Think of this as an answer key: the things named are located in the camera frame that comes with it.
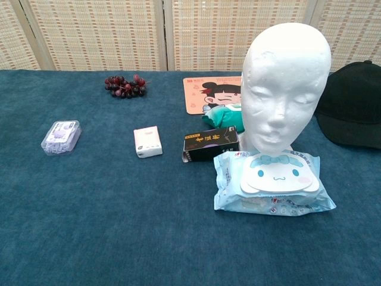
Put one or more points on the black baseball cap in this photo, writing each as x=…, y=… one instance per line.
x=351, y=101

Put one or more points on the white foam mannequin head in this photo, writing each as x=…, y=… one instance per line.
x=285, y=74

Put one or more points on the black box with gold text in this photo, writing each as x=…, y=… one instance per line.
x=208, y=146

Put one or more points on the small white tissue pack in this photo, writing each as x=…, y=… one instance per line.
x=148, y=141

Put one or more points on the bunch of dark red grapes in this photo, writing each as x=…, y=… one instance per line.
x=126, y=87

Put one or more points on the blue cartoon wet wipes pack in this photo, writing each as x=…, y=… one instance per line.
x=268, y=193

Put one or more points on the blue felt table cover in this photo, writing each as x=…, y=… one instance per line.
x=119, y=223

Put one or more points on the clear box purple floss picks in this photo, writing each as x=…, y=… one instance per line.
x=61, y=138

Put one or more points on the bamboo folding screen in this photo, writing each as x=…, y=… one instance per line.
x=104, y=32

